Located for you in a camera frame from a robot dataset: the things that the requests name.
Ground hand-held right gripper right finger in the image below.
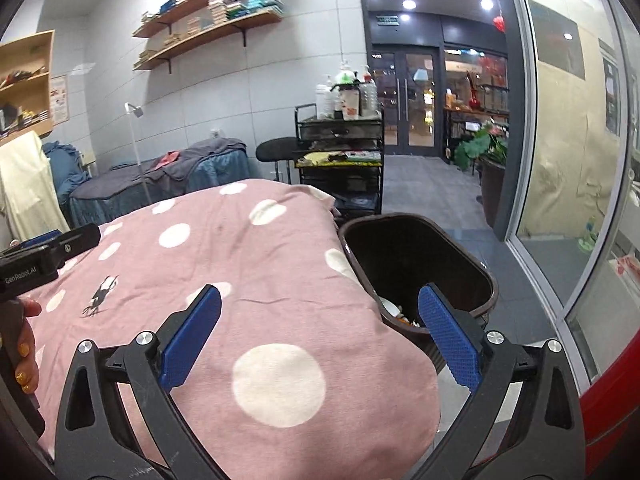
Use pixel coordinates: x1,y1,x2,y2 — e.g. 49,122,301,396
417,282,586,480

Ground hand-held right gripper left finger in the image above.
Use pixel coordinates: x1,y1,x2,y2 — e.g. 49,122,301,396
54,284,223,480

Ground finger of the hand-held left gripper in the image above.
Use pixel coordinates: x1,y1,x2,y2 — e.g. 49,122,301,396
50,223,102,273
2,230,63,253

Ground dark plastic trash bin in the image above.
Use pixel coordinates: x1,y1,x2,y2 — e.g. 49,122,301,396
339,213,500,376

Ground person's left hand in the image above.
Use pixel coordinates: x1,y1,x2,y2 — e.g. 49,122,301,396
14,297,43,395

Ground cream cloth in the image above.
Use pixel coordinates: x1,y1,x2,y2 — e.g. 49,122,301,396
0,131,71,241

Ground massage bed blue skirt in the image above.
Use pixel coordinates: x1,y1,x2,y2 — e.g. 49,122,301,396
67,139,248,226

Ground blue cloth bundle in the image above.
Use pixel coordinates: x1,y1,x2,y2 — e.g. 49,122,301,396
42,141,93,206

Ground pink polka dot blanket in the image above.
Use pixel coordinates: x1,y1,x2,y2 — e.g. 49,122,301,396
20,178,441,466

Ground white floor lamp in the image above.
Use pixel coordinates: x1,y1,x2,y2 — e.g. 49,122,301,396
124,102,153,206

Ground grey blanket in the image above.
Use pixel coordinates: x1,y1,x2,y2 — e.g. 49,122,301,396
75,139,248,196

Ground small green white ornament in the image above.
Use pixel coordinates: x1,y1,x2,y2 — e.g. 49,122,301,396
577,216,601,253

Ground potted green plant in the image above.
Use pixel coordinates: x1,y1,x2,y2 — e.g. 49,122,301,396
454,121,508,228

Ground black round chair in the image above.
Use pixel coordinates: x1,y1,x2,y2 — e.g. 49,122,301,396
256,137,301,183

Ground yellow items on cart shelf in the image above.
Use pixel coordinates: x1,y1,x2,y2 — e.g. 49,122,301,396
296,151,383,167

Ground black metal cart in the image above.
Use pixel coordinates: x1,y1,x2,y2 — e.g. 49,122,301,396
295,104,385,216

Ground dark display shelf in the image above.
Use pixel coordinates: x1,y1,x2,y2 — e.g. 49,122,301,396
442,87,511,161

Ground red printed paper cup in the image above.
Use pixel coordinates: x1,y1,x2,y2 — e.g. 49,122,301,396
340,85,362,121

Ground white plastic bottle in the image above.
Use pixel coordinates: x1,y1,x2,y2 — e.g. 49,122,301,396
315,84,335,116

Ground wooden wall cabinet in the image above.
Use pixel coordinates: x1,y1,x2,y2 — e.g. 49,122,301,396
0,30,55,146

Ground wall poster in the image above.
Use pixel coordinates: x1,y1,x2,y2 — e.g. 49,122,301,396
50,75,68,125

